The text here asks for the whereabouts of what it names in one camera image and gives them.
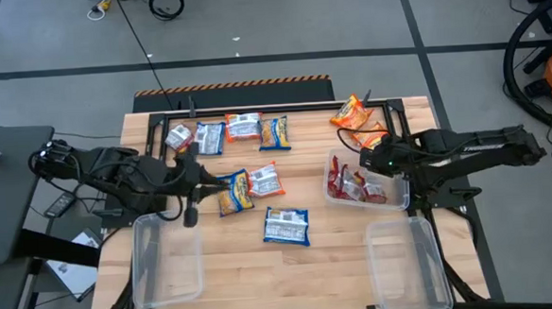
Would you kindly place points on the white yellow power strip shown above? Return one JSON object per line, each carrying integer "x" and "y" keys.
{"x": 100, "y": 5}

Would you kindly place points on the labelled clear plastic bin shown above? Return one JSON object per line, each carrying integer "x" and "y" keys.
{"x": 396, "y": 195}

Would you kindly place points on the black hazard-striped floor mat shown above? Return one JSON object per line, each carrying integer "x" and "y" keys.
{"x": 235, "y": 96}

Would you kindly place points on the blue Maruchan ramen pack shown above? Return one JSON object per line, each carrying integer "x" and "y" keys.
{"x": 285, "y": 226}
{"x": 238, "y": 194}
{"x": 210, "y": 139}
{"x": 274, "y": 133}

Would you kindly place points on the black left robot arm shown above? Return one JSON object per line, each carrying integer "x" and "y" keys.
{"x": 116, "y": 172}

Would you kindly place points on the black side table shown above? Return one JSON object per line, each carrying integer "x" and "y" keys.
{"x": 9, "y": 201}

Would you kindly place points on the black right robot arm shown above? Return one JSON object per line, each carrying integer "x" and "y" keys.
{"x": 488, "y": 148}

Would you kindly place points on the orange Maruchan ramen pack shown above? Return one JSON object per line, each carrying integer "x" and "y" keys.
{"x": 370, "y": 137}
{"x": 265, "y": 179}
{"x": 351, "y": 114}
{"x": 243, "y": 127}

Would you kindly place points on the black power adapter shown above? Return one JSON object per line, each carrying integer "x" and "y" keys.
{"x": 60, "y": 205}

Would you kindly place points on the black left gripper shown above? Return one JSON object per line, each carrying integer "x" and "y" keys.
{"x": 192, "y": 178}

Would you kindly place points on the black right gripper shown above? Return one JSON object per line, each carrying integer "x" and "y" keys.
{"x": 390, "y": 157}

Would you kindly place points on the black metal table frame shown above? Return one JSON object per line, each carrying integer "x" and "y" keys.
{"x": 302, "y": 107}

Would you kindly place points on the white paper sheets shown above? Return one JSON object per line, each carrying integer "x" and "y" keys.
{"x": 71, "y": 276}

